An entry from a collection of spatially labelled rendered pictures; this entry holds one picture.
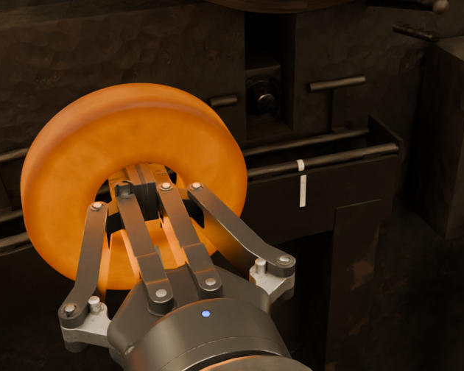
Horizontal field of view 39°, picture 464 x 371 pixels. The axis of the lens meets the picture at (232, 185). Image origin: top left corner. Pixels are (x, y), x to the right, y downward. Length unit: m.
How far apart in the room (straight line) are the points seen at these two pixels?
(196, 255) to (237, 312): 0.07
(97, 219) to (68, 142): 0.05
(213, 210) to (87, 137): 0.09
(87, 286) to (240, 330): 0.10
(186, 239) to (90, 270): 0.06
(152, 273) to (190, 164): 0.12
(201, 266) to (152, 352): 0.07
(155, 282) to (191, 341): 0.06
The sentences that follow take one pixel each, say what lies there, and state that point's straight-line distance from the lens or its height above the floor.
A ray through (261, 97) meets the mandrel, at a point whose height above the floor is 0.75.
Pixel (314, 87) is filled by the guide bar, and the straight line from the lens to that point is 0.78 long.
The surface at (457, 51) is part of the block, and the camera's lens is 0.81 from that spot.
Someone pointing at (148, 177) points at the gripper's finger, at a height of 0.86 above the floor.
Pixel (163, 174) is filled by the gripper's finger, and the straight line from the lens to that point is 0.44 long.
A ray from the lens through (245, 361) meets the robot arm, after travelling 0.27.
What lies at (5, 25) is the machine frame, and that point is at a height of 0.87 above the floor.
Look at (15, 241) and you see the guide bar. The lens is 0.69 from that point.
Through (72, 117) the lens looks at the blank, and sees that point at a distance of 0.42.
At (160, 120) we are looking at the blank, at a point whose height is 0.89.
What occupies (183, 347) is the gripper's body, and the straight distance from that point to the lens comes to 0.29.
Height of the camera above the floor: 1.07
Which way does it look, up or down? 32 degrees down
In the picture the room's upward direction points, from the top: 2 degrees counter-clockwise
